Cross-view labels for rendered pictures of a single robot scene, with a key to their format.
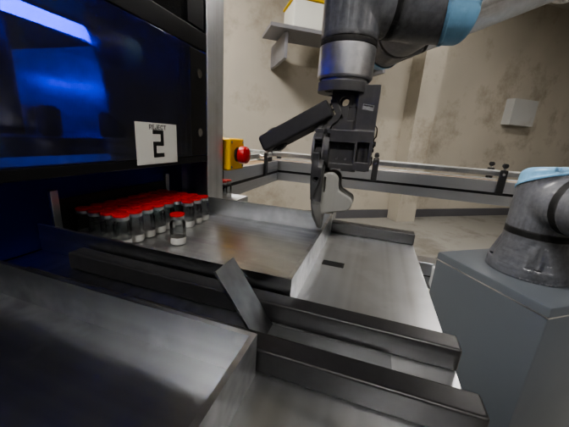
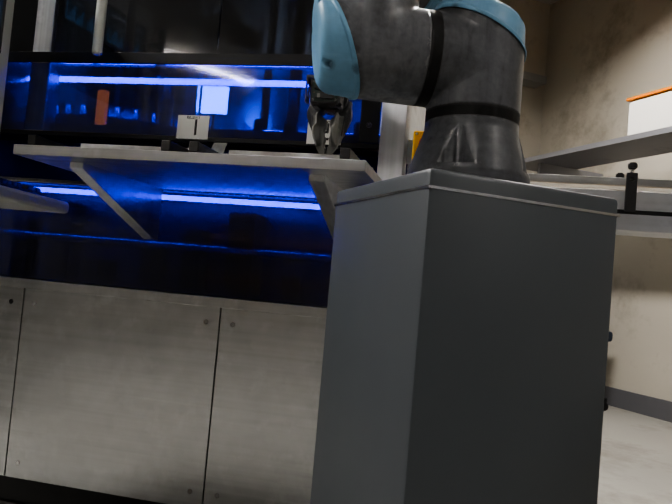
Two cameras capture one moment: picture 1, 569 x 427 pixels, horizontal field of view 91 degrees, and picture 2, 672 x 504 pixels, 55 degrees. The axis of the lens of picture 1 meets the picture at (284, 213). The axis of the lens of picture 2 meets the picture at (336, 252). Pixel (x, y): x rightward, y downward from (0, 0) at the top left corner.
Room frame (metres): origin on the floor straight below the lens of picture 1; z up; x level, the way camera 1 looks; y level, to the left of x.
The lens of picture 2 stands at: (0.36, -1.34, 0.67)
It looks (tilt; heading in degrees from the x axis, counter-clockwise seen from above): 3 degrees up; 85
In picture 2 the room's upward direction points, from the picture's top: 5 degrees clockwise
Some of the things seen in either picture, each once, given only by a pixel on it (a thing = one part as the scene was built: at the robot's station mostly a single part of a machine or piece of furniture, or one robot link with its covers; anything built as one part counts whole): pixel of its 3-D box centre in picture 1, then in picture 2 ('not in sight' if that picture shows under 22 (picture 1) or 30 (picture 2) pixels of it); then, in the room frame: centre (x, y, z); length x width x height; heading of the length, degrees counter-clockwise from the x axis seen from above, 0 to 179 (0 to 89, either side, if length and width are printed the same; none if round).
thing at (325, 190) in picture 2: not in sight; (333, 219); (0.46, 0.01, 0.80); 0.34 x 0.03 x 0.13; 73
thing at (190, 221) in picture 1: (187, 213); not in sight; (0.46, 0.17, 0.90); 0.02 x 0.02 x 0.05
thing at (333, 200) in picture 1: (331, 202); (317, 134); (0.41, -0.07, 0.95); 0.06 x 0.03 x 0.09; 73
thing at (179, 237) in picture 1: (178, 229); not in sight; (0.38, 0.15, 0.90); 0.02 x 0.02 x 0.04
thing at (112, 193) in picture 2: not in sight; (118, 205); (-0.02, 0.16, 0.80); 0.34 x 0.03 x 0.13; 73
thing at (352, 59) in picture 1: (345, 69); not in sight; (0.43, -0.07, 1.14); 0.08 x 0.08 x 0.05
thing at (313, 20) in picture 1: (308, 21); not in sight; (3.09, -0.11, 2.13); 0.44 x 0.36 x 0.25; 107
